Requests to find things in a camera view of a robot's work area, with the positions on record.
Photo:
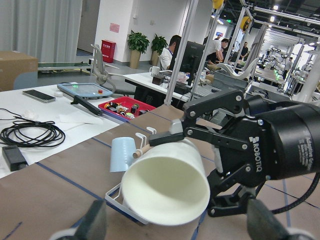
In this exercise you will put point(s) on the grey office chair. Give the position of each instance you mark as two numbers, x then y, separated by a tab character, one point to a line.
103	76

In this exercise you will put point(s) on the red parts tray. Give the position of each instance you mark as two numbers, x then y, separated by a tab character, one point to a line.
125	108

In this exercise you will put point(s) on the yellow hard hat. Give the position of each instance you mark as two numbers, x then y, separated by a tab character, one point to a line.
217	4

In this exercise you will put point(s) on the blue teach pendant tablet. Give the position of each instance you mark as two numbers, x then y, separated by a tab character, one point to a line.
84	90

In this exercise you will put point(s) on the black power adapter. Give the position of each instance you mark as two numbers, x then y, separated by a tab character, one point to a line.
14	158

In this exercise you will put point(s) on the cream plastic cup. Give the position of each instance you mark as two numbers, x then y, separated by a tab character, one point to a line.
172	187

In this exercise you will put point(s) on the potted green plant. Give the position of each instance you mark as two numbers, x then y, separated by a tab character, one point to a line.
138	44
157	45

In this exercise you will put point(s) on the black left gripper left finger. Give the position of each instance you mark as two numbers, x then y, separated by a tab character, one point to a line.
94	223

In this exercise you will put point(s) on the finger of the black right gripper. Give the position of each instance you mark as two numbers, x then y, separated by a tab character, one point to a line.
174	134

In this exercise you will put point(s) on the cardboard box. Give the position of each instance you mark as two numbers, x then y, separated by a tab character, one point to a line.
17	66

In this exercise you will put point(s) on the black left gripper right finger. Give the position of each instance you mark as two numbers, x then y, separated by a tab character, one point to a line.
262	224

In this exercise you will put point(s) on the black smartphone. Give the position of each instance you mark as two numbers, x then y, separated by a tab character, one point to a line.
39	96

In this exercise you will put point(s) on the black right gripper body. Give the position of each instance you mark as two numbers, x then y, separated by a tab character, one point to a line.
265	141

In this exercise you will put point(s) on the light blue plastic cup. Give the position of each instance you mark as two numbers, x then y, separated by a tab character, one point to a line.
121	157

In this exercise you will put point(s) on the white wire cup rack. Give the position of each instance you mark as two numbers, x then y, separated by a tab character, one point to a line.
118	197

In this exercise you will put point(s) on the white mug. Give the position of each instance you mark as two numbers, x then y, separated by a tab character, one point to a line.
154	70

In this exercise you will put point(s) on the black computer monitor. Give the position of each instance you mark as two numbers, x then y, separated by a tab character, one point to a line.
191	59

